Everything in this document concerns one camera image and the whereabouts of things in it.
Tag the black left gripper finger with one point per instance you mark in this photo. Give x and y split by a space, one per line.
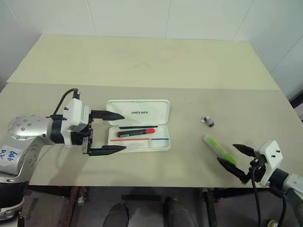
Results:
106 115
108 150

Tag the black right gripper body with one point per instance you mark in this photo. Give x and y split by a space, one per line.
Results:
257 169

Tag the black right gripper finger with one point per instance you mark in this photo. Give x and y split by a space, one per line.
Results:
244 149
233 167

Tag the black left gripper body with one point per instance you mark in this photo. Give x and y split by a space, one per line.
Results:
89 135

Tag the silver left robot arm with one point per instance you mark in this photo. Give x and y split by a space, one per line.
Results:
29 130

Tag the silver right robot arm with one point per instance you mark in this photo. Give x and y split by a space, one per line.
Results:
297 188

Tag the green highlighter marker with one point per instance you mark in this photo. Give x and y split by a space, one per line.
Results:
218 148

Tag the thin red and blue pencil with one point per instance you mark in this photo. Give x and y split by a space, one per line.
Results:
130 139

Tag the white plastic pencil case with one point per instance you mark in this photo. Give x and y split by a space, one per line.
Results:
141 113

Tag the red and black marker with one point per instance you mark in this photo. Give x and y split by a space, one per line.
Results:
138 132

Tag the thin black pen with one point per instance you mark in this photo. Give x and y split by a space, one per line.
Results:
138 127

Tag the small grey eraser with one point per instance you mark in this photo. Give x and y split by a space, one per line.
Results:
209 121

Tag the black table leg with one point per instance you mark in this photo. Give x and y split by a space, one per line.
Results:
211 212

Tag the rusty brown table leg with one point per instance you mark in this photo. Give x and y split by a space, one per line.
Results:
76 205

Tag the dark rounded shape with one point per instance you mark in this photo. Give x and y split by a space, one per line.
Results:
115 217
180 216

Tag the white handwritten label sticker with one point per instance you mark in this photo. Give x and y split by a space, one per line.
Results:
5 158

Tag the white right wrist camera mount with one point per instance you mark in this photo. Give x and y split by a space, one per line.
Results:
270 153

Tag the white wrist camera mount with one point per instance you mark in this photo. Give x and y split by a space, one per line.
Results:
270 153
75 115

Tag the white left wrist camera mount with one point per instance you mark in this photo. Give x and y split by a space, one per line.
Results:
75 115

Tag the dark frame by wall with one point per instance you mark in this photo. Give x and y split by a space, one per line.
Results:
302 108

